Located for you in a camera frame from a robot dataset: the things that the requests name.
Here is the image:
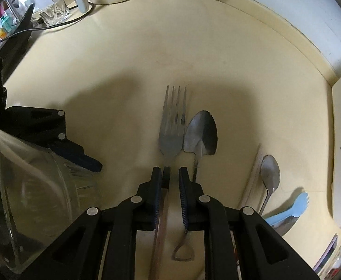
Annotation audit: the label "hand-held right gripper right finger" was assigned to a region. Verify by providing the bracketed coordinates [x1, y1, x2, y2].
[179, 166, 320, 280]

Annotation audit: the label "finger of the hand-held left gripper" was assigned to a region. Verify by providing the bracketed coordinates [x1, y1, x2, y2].
[4, 106, 103, 172]

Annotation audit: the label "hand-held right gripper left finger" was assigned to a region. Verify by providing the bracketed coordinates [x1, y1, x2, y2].
[23, 166, 163, 280]

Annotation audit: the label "shovel-shaped metal spoon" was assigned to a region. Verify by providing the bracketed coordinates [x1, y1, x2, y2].
[173, 110, 218, 262]

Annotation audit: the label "beige chopstick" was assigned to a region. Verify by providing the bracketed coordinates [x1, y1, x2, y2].
[246, 160, 263, 203]

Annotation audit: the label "clear glass container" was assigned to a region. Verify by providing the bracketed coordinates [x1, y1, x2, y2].
[0, 124, 101, 274]

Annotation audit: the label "pale blue plastic spork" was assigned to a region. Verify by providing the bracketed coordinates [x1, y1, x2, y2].
[263, 192, 310, 227]

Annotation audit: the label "clear drinking glass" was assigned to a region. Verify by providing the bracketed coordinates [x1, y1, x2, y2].
[53, 1, 71, 21]
[39, 7, 58, 27]

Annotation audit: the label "metal knife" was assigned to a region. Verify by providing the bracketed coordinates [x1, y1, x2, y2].
[272, 216, 298, 237]

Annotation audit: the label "colourful packets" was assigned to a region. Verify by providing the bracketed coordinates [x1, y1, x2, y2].
[313, 230, 341, 280]

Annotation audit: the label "thin black cable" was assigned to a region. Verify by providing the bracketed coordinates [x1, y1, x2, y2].
[0, 2, 96, 53]

